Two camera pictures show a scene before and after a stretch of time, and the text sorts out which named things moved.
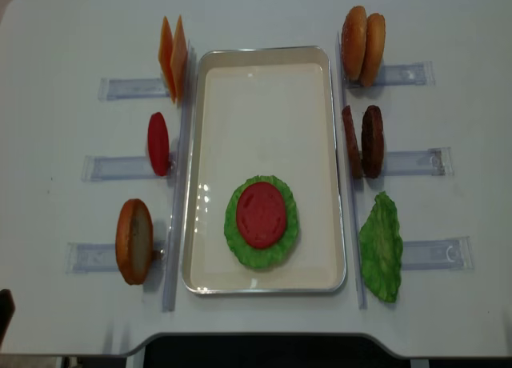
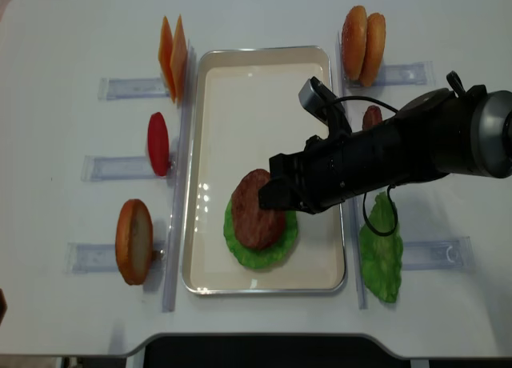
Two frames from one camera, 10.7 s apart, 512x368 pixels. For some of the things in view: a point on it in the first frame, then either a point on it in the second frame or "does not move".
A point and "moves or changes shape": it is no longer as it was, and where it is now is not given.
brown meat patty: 352,143 moves or changes shape
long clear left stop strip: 170,297 does not move
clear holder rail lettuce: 445,254 does not move
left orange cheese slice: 165,55 does not move
